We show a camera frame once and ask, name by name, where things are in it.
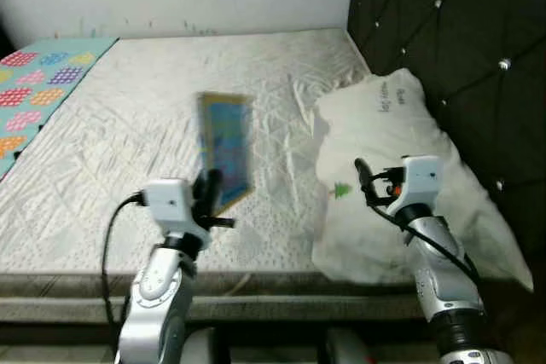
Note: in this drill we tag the white pillow with tree print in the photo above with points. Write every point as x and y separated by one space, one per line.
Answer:
384 134

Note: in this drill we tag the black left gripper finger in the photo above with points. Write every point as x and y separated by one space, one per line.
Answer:
212 189

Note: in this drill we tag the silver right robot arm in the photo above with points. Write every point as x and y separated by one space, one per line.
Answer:
444 287

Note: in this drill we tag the grey robot leg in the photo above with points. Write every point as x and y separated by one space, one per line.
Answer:
345 347
203 347

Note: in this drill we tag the grey robot left leg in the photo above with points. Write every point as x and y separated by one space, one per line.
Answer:
203 347

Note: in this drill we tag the grey robot right leg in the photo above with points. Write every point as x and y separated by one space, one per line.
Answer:
345 347

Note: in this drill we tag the blue and yellow children's book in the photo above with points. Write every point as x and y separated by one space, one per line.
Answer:
226 151

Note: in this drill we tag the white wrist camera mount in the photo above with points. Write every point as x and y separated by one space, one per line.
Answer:
166 204
421 183

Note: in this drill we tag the grey quilted mattress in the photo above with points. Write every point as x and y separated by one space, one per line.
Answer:
128 168

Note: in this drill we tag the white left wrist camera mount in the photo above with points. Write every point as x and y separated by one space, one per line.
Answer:
166 204

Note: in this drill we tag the teal blanket with colourful patches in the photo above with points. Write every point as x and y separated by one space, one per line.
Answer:
43 83

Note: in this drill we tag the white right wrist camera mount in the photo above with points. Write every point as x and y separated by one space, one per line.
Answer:
421 183

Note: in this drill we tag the black tufted headboard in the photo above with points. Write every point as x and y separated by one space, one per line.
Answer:
461 40

